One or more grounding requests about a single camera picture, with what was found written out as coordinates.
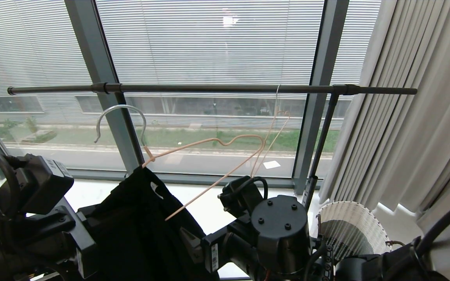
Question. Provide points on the pink clothes hanger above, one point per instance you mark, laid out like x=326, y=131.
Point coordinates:
x=272, y=132
x=209, y=141

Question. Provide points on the black clothes rack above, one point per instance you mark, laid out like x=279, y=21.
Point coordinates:
x=229, y=88

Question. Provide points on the beige curtain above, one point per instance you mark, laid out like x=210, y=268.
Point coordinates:
x=412, y=97

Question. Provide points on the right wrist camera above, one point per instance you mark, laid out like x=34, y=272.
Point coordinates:
x=240, y=195

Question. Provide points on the window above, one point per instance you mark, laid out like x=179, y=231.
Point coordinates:
x=217, y=39

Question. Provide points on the white laundry basket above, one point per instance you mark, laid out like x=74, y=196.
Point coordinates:
x=354, y=230

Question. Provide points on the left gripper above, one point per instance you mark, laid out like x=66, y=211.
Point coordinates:
x=53, y=242

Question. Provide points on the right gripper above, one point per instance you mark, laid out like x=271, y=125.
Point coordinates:
x=229, y=249

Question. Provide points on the black garment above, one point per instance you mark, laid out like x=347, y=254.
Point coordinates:
x=139, y=234

